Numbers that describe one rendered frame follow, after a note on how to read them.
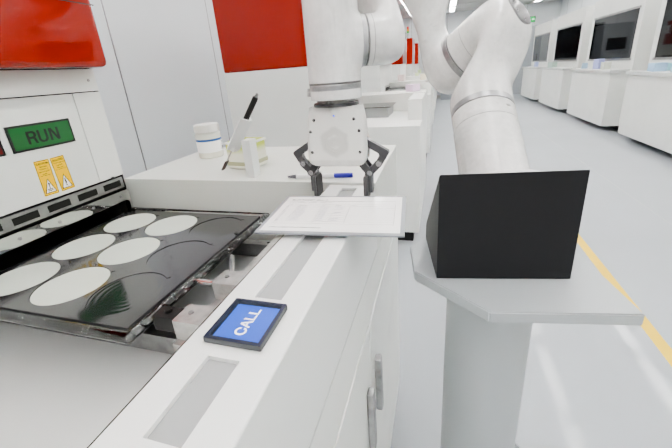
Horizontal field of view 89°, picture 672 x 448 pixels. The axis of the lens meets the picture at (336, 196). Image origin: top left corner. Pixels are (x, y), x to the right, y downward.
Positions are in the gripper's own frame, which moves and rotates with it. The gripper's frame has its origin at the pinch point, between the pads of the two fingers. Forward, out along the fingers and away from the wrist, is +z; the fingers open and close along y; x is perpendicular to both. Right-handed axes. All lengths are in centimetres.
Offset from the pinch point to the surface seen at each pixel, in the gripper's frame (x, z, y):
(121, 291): -25.0, 7.3, -26.9
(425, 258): 4.4, 15.2, 14.5
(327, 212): -9.6, 0.3, 0.1
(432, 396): 44, 97, 17
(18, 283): -26, 7, -46
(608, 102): 573, 53, 262
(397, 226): -13.4, 0.3, 11.3
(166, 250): -13.2, 7.3, -29.3
